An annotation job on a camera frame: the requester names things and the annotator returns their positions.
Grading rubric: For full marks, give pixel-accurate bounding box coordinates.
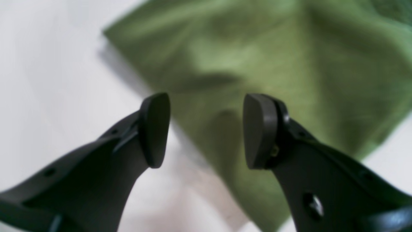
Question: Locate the olive green T-shirt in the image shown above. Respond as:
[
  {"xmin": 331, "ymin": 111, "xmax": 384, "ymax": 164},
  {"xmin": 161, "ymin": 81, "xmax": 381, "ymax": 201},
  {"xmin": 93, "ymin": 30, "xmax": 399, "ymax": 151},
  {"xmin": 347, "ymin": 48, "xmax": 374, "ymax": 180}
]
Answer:
[{"xmin": 104, "ymin": 0, "xmax": 411, "ymax": 232}]

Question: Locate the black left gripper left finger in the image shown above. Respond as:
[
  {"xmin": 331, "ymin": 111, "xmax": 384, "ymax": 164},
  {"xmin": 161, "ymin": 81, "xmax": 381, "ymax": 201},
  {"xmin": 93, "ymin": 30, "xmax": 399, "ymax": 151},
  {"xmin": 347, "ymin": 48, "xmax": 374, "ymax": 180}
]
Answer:
[{"xmin": 0, "ymin": 93, "xmax": 171, "ymax": 232}]

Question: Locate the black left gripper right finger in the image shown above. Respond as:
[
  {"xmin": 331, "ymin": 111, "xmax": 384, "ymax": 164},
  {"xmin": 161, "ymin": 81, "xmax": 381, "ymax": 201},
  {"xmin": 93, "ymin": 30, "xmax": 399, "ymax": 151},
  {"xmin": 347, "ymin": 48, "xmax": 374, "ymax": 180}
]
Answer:
[{"xmin": 243, "ymin": 93, "xmax": 412, "ymax": 232}]

